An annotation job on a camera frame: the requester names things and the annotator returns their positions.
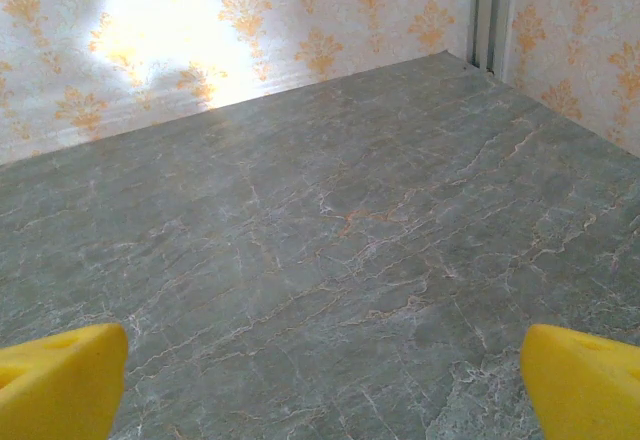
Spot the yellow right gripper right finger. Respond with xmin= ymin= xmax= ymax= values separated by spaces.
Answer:
xmin=519 ymin=323 xmax=640 ymax=440

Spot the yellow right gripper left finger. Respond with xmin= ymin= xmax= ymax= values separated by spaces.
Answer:
xmin=0 ymin=323 xmax=130 ymax=440

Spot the aluminium frame post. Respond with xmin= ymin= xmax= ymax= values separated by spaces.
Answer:
xmin=467 ymin=0 xmax=519 ymax=79

